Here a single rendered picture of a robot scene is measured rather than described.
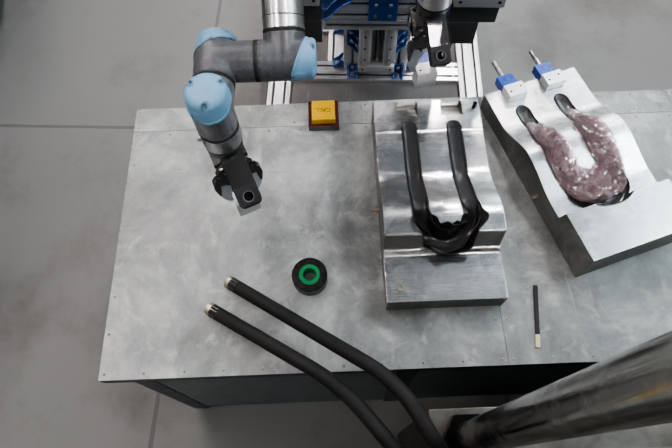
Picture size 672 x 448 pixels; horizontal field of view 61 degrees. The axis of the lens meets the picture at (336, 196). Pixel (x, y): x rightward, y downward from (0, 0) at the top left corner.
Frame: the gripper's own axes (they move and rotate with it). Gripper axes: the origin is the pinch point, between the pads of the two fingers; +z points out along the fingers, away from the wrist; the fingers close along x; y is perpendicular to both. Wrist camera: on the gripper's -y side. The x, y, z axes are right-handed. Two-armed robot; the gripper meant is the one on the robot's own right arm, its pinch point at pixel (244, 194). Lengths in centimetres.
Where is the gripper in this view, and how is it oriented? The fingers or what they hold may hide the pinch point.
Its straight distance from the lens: 124.8
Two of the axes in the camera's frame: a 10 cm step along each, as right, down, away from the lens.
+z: 0.2, 4.4, 9.0
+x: -9.1, 3.9, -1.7
